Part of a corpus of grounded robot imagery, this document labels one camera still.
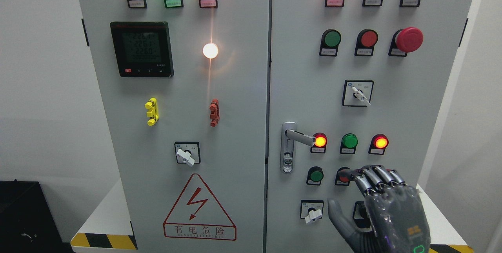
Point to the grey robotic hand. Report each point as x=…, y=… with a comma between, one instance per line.
x=395, y=211

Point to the silver cabinet door handle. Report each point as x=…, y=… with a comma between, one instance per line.
x=289, y=136

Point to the right grey cabinet door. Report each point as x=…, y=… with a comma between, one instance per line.
x=307, y=89

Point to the grey cabinet door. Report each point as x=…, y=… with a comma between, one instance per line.
x=232, y=153
x=307, y=89

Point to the left grey cabinet door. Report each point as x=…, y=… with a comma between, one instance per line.
x=232, y=153

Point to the lower red push button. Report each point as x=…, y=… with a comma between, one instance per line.
x=342, y=180

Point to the red push button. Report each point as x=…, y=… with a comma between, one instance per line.
x=365, y=42
x=342, y=180

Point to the right red lit indicator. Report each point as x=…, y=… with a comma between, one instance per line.
x=378, y=144

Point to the red lit indicator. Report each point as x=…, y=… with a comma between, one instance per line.
x=378, y=144
x=319, y=144

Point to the middle green indicator light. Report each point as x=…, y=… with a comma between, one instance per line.
x=348, y=144

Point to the lower left green push button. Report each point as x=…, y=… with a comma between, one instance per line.
x=315, y=176

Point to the green push button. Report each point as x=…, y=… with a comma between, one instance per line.
x=329, y=44
x=315, y=176

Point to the left red lit indicator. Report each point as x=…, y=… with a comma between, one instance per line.
x=319, y=144

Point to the red emergency stop button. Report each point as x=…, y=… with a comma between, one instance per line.
x=405, y=41

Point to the red push button upper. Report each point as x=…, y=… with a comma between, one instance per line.
x=365, y=42

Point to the green push button upper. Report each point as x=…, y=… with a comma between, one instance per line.
x=329, y=44

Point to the red electric hazard warning sign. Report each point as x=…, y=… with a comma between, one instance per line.
x=197, y=213

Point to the red terminal connector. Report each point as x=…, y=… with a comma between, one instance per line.
x=214, y=112

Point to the white lit indicator light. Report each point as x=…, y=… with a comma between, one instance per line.
x=210, y=50

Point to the yellow terminal connector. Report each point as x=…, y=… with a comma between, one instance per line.
x=152, y=111

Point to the white platform with hazard stripes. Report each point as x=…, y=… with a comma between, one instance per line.
x=108, y=228

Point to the black digital power meter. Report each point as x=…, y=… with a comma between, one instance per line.
x=143, y=49

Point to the black box lower left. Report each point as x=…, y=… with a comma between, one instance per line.
x=26, y=223

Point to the black rotary selector switch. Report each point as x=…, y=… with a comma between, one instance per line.
x=360, y=216

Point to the bottom white selector switch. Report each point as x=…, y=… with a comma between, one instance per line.
x=311, y=210

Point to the upper right white selector switch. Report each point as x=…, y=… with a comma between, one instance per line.
x=357, y=93

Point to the left door white selector switch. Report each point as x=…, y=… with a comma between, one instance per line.
x=187, y=153

